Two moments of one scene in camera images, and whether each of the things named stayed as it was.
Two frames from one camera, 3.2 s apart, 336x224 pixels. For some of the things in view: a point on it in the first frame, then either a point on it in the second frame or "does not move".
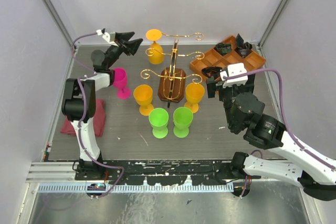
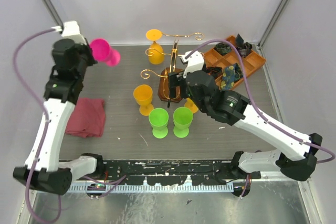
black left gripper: [119, 44] to [87, 53]
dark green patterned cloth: [223, 48] does not move
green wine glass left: [158, 118] does not move
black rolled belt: [211, 71] does not move
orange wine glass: [156, 55] does not move
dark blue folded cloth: [242, 48] does not move
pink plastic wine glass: [119, 81] to [103, 52]
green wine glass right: [182, 118] does not move
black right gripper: [213, 83] to [173, 83]
